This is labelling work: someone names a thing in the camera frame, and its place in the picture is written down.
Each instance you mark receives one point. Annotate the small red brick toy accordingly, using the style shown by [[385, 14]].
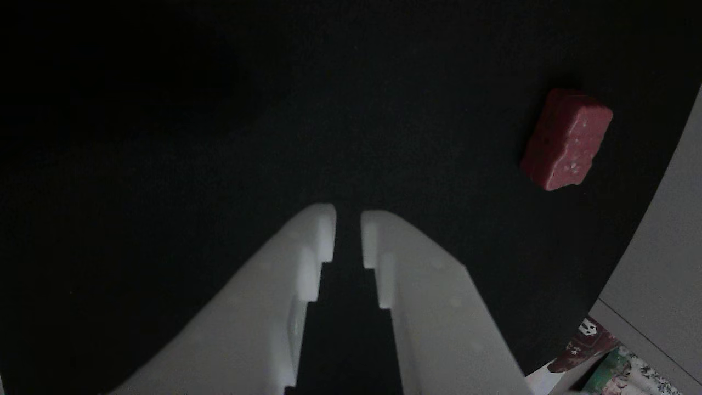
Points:
[[567, 140]]

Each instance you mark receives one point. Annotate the red fabric with white print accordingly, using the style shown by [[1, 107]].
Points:
[[589, 343]]

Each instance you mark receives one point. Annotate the black desk mat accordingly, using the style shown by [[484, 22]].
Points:
[[164, 137]]

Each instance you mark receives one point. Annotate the green floral fabric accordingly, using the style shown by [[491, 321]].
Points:
[[630, 378]]

